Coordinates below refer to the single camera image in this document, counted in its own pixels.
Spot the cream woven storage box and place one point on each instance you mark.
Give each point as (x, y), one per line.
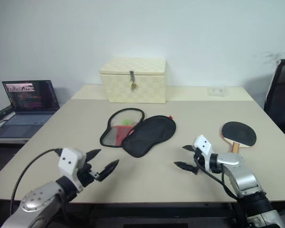
(142, 85)

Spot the open grey laptop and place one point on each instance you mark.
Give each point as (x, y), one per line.
(28, 95)

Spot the black table tennis paddle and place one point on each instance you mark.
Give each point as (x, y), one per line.
(237, 133)

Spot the black office chair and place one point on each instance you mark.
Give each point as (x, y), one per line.
(282, 95)

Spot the clear plastic container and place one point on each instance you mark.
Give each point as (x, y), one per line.
(217, 91)

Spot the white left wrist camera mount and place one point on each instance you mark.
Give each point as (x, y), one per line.
(69, 161)

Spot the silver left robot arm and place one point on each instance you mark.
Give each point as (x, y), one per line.
(35, 202)

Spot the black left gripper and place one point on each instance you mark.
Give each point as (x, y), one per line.
(85, 176)

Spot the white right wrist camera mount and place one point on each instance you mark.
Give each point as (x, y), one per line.
(203, 143)

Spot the green fluffy zipper charm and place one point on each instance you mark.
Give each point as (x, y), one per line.
(126, 122)

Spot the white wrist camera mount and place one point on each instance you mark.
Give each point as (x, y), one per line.
(203, 143)
(69, 161)

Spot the black handheld device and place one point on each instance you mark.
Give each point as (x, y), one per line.
(2, 112)

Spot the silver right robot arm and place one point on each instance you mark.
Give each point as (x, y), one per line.
(242, 178)

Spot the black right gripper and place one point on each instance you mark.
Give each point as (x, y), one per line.
(197, 156)

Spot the box latch with padlock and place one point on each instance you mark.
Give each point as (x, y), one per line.
(132, 77)

